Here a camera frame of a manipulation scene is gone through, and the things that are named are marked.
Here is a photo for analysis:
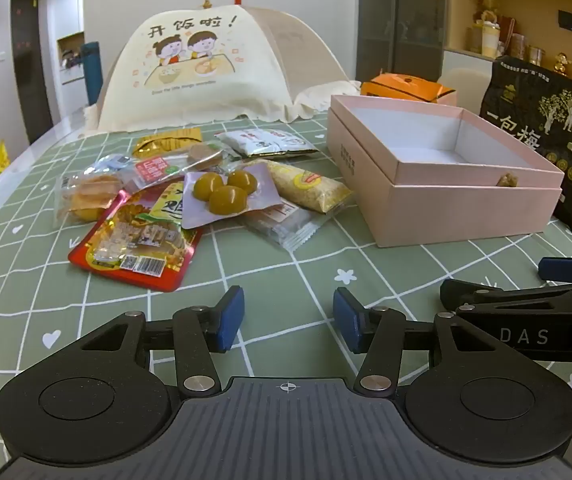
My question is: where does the yellow and white cup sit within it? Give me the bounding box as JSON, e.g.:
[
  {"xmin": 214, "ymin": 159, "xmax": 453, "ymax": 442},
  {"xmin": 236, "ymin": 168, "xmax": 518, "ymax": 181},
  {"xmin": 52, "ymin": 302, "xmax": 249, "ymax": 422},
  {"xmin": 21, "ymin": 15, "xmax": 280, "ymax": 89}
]
[{"xmin": 481, "ymin": 20, "xmax": 499, "ymax": 58}]

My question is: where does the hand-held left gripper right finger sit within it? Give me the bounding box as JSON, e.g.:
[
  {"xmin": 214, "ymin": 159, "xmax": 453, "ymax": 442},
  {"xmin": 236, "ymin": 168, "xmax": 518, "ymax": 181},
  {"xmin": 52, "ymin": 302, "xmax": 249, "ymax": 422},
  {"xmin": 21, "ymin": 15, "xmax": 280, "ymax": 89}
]
[{"xmin": 332, "ymin": 287, "xmax": 462, "ymax": 397}]

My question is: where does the beige printed mesh food cover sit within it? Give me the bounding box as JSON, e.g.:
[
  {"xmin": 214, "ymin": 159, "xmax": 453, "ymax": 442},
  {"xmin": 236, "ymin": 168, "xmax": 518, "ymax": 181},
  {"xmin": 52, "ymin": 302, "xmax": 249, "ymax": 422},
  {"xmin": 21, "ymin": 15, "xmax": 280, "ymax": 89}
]
[{"xmin": 97, "ymin": 4, "xmax": 362, "ymax": 135}]

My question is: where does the clear packet with red label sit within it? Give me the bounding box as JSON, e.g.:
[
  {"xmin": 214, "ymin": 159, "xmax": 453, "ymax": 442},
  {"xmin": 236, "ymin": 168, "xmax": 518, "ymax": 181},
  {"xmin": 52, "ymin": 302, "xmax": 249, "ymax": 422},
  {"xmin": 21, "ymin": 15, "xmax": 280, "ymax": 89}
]
[{"xmin": 93, "ymin": 154, "xmax": 192, "ymax": 191}]

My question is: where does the clear packet of crumbly bar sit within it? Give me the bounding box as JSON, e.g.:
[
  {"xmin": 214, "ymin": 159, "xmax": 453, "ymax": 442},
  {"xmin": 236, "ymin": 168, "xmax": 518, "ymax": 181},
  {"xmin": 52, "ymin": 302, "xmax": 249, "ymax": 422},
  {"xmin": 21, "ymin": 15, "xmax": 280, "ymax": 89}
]
[{"xmin": 256, "ymin": 159, "xmax": 354, "ymax": 216}]

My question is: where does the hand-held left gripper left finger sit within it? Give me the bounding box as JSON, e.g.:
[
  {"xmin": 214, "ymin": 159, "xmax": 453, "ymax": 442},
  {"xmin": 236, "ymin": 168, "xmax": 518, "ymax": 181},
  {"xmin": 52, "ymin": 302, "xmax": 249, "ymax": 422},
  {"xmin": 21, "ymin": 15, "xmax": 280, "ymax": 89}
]
[{"xmin": 80, "ymin": 285, "xmax": 245, "ymax": 395}]

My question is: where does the gold foil snack packet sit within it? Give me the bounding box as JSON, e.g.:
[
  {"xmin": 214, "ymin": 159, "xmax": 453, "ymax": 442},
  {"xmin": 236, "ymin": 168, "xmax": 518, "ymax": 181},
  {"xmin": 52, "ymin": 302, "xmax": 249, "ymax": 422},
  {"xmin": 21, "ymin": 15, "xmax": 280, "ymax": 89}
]
[{"xmin": 132, "ymin": 127, "xmax": 203, "ymax": 160}]

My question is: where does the white wall shelf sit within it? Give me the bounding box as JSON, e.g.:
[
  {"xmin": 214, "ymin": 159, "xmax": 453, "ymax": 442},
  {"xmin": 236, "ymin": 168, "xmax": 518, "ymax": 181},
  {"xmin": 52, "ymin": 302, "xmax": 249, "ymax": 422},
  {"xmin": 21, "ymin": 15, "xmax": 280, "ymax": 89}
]
[{"xmin": 57, "ymin": 31, "xmax": 86, "ymax": 86}]

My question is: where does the red foil snack packet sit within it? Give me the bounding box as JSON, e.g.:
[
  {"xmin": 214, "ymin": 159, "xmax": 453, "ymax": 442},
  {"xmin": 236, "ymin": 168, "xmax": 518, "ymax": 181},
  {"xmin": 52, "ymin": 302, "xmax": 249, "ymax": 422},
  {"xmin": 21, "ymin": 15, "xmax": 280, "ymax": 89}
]
[{"xmin": 67, "ymin": 182, "xmax": 204, "ymax": 292}]

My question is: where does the black printed snack bag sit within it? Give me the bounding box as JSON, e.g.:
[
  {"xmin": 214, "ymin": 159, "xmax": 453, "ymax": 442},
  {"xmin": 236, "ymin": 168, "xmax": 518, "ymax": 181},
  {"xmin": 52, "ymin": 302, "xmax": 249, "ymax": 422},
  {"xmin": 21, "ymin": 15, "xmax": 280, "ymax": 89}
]
[{"xmin": 479, "ymin": 57, "xmax": 572, "ymax": 233}]

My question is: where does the clear packet of brown cake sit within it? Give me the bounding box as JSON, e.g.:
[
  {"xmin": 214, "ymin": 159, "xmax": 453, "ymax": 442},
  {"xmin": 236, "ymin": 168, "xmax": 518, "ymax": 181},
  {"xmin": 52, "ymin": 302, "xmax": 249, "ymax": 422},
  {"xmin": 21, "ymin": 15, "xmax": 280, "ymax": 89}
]
[{"xmin": 186, "ymin": 141, "xmax": 242, "ymax": 173}]

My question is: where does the clear packet of bread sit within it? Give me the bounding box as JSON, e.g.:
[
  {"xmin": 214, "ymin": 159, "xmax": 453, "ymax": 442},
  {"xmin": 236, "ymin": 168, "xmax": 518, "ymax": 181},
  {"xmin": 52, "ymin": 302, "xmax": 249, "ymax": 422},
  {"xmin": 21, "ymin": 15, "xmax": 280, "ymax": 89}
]
[{"xmin": 54, "ymin": 170, "xmax": 132, "ymax": 228}]

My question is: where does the dark glass cabinet door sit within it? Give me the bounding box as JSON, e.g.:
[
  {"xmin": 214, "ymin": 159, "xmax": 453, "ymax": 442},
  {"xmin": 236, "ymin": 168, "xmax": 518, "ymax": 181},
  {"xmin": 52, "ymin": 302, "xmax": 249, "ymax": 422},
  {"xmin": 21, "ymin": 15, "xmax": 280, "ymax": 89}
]
[{"xmin": 357, "ymin": 0, "xmax": 449, "ymax": 83}]

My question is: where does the green checked tablecloth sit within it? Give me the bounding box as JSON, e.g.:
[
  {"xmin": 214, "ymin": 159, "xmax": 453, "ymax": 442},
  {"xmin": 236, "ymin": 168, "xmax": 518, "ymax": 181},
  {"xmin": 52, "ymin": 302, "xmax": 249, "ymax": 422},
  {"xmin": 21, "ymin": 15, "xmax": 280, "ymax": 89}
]
[{"xmin": 0, "ymin": 110, "xmax": 572, "ymax": 461}]

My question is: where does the pink cardboard gift box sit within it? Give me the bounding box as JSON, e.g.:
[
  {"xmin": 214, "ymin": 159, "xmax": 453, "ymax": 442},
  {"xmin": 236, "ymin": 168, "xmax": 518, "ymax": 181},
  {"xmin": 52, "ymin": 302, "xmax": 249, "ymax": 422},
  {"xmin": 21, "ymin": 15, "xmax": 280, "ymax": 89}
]
[{"xmin": 327, "ymin": 94, "xmax": 565, "ymax": 248}]

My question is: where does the orange cardboard box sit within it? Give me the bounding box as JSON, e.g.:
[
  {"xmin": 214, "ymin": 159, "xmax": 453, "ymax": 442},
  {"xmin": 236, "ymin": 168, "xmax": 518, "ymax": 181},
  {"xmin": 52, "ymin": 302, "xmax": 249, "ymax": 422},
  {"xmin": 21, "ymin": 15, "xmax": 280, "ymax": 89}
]
[{"xmin": 360, "ymin": 72, "xmax": 457, "ymax": 106}]

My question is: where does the clear packet of brown biscuits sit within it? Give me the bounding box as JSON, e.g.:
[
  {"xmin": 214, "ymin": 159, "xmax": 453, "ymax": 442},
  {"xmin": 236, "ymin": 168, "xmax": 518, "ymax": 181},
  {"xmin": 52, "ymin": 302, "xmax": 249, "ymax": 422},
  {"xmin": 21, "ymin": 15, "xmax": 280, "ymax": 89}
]
[{"xmin": 243, "ymin": 205, "xmax": 329, "ymax": 252}]

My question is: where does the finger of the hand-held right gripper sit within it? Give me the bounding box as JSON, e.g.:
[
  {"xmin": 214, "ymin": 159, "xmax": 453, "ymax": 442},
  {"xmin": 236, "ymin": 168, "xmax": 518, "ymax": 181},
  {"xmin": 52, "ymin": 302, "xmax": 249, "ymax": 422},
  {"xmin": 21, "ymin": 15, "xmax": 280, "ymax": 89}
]
[
  {"xmin": 537, "ymin": 256, "xmax": 572, "ymax": 282},
  {"xmin": 439, "ymin": 278, "xmax": 572, "ymax": 317}
]

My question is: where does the clear packet of yellow chestnuts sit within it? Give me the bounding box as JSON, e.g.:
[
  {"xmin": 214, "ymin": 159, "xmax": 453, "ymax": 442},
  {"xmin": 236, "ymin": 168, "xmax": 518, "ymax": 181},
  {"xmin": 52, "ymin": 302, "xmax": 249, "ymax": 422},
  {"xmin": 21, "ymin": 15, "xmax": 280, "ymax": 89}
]
[{"xmin": 181, "ymin": 166, "xmax": 284, "ymax": 230}]

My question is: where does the white foil snack packet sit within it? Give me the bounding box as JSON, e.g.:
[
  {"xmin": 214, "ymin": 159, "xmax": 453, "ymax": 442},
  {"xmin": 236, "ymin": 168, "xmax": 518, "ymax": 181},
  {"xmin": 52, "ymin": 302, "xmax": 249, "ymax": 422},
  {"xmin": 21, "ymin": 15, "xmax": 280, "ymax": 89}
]
[{"xmin": 214, "ymin": 128, "xmax": 321, "ymax": 162}]

